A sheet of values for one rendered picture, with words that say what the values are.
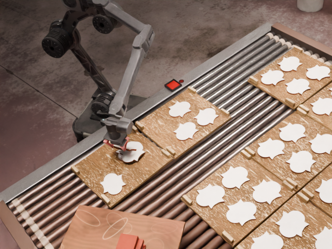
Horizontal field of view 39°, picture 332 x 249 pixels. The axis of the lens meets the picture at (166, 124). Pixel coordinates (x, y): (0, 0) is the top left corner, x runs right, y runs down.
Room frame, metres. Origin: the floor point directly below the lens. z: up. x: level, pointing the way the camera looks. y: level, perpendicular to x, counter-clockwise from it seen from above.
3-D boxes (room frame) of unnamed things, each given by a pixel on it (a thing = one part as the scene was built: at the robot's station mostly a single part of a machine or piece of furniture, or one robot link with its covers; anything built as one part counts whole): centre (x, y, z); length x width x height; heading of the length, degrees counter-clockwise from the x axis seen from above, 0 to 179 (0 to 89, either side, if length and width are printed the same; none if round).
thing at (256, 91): (1.71, -0.14, 0.90); 1.95 x 0.05 x 0.05; 122
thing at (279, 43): (1.88, -0.03, 0.90); 1.95 x 0.05 x 0.05; 122
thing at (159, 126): (1.81, -0.09, 0.93); 0.41 x 0.35 x 0.02; 123
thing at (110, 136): (1.58, 0.25, 1.16); 0.10 x 0.07 x 0.07; 58
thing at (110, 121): (1.58, 0.25, 1.22); 0.07 x 0.06 x 0.07; 60
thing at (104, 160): (1.58, 0.26, 0.93); 0.41 x 0.35 x 0.02; 125
